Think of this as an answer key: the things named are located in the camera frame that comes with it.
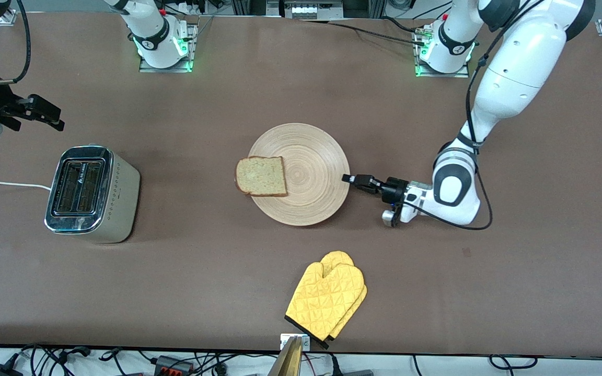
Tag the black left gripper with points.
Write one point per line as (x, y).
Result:
(393, 189)

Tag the round wooden plate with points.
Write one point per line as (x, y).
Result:
(311, 172)

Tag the slice of bread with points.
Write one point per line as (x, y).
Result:
(262, 176)

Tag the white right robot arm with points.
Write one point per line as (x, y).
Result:
(149, 31)

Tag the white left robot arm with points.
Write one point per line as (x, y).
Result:
(515, 68)

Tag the silver two-slot toaster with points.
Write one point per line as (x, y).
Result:
(118, 209)

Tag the yellow quilted oven mitt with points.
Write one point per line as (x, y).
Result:
(338, 257)
(322, 303)

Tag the white power strip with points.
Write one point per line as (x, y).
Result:
(306, 10)

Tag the gold metal bar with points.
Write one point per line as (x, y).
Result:
(288, 363)

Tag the black power adapter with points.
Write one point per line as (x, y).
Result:
(0, 371)

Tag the black red connector box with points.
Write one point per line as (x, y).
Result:
(173, 365)

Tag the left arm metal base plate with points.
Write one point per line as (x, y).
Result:
(442, 75)

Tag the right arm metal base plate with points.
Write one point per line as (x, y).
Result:
(165, 69)

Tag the silver camera mount bracket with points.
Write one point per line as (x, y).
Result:
(285, 340)

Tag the aluminium frame structure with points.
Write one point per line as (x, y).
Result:
(243, 6)

